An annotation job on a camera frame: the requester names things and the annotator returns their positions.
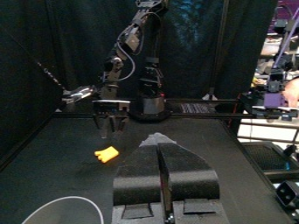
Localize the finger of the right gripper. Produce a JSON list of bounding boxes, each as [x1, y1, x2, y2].
[[111, 115, 129, 138], [94, 115, 110, 139]]

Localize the pink plate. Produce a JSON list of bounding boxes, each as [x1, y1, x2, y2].
[[21, 195, 107, 224]]

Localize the white corner bracket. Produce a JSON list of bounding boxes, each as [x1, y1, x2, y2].
[[201, 92, 221, 102]]

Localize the black box with holes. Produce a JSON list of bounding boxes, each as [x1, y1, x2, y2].
[[276, 179, 299, 208]]

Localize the black mesh tray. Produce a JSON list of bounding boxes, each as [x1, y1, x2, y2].
[[240, 141, 294, 173]]

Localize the black vertical frame pole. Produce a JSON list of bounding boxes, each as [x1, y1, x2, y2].
[[209, 0, 232, 100]]

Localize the person's hand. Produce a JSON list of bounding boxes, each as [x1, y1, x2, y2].
[[282, 76, 299, 109]]

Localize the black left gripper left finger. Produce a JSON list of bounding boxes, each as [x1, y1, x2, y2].
[[111, 132, 165, 224]]

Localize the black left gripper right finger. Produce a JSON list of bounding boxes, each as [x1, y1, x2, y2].
[[157, 133, 232, 224]]

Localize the grey looped cable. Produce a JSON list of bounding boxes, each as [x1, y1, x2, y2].
[[117, 20, 138, 82]]

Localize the black horizontal frame bar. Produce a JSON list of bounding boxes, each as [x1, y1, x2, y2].
[[53, 98, 256, 120]]

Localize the yellow toy fries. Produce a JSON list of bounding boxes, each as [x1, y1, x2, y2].
[[94, 145, 121, 165]]

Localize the shiny silver clamp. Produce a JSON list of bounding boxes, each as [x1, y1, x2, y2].
[[61, 85, 97, 105]]

